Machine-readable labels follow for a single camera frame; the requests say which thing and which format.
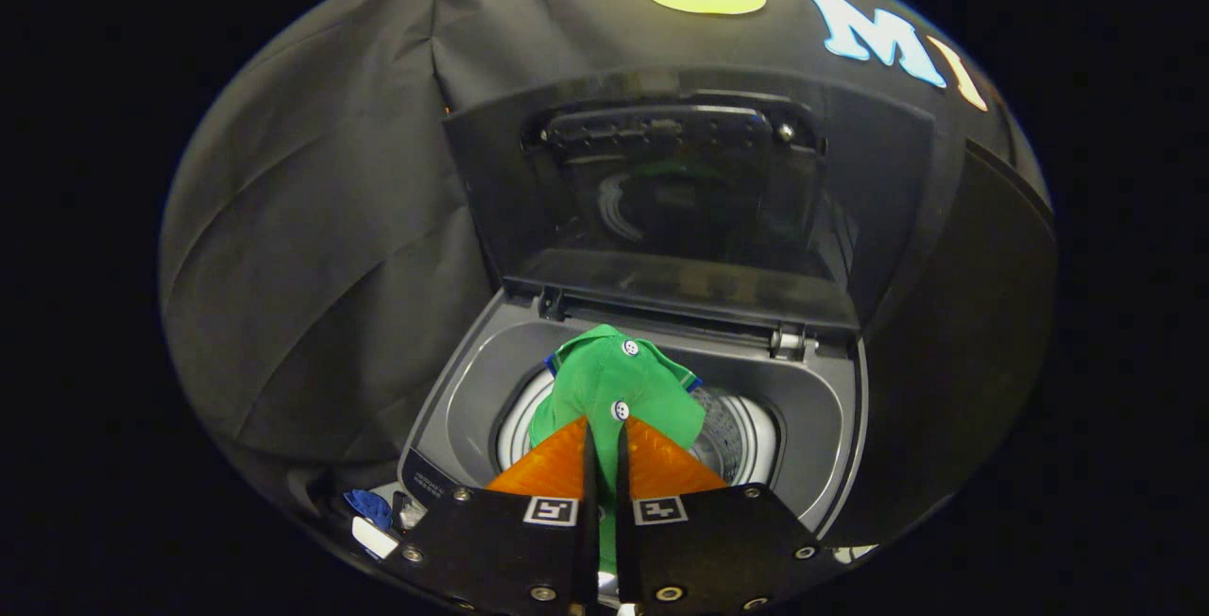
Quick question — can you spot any black backdrop cloth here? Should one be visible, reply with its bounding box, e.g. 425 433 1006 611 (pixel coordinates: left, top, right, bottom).
159 0 1057 522

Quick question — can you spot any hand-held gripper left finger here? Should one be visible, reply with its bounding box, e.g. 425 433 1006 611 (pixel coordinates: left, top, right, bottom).
392 416 602 616

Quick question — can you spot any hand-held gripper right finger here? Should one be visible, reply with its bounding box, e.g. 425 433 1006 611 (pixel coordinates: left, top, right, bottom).
615 417 834 615

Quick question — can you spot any dark grey washing machine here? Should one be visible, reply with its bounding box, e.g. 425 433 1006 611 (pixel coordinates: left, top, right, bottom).
397 287 870 562

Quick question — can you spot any small blue cloth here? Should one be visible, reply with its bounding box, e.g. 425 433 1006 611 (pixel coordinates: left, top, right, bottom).
343 488 394 531

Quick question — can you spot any green polo shirt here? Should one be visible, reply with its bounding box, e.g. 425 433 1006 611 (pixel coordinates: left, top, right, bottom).
526 323 707 575

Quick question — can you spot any small white object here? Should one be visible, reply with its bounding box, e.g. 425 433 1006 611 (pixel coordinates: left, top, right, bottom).
350 515 400 561

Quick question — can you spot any dark washing machine lid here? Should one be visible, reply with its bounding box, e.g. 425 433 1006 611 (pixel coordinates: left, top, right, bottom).
441 66 938 335

